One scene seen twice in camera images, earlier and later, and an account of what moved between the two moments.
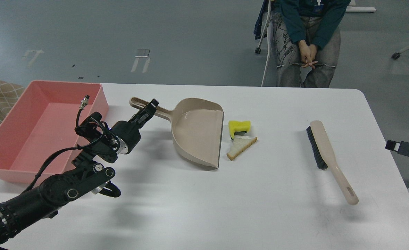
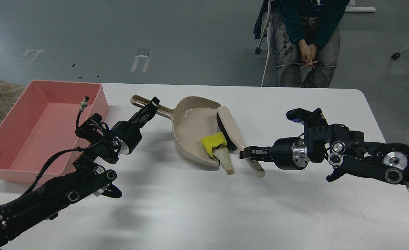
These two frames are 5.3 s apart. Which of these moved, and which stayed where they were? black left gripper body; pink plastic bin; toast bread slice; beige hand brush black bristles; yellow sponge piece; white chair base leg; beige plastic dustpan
Moved: yellow sponge piece; beige hand brush black bristles; toast bread slice
Stayed: beige plastic dustpan; black left gripper body; pink plastic bin; white chair base leg
